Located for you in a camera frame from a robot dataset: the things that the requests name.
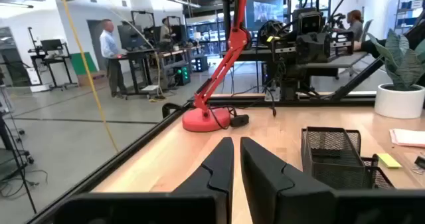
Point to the computer tower with green lights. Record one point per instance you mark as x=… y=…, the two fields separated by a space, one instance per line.
x=182 y=76

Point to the grey desk top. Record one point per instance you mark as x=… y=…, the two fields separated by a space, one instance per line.
x=335 y=60

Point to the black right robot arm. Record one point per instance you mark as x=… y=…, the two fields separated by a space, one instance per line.
x=295 y=81

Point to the yellow sticky note pad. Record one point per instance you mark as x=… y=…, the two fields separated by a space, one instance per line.
x=388 y=161

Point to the green plant in white pot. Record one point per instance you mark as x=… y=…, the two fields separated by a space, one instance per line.
x=398 y=101

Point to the cardboard box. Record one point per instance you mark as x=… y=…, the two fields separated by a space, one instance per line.
x=91 y=79

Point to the black binder clip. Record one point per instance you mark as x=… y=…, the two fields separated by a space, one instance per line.
x=420 y=162

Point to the black desk with monitor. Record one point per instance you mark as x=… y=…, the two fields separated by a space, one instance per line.
x=51 y=45

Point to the black table frame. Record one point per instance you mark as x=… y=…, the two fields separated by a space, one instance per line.
x=352 y=101

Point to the pink sticky note pad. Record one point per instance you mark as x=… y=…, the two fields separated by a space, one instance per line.
x=408 y=137

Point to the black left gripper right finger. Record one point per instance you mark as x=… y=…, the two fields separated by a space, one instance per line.
x=272 y=190

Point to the black standing desk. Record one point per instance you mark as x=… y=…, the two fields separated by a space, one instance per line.
x=136 y=54

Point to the black mesh desk organizer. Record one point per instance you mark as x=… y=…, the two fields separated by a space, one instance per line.
x=332 y=171

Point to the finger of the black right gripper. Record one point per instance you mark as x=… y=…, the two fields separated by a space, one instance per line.
x=303 y=48
x=322 y=48

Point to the red desk lamp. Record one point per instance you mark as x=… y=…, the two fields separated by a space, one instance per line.
x=206 y=119

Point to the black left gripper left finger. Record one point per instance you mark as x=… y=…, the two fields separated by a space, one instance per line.
x=212 y=184

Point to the green board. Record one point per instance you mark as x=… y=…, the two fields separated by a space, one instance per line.
x=83 y=62

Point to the person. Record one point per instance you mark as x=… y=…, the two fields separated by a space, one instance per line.
x=356 y=26
x=108 y=48
x=165 y=31

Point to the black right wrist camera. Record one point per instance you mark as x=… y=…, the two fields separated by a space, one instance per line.
x=308 y=21

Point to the metal storage shelf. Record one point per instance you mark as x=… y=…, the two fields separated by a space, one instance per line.
x=406 y=21

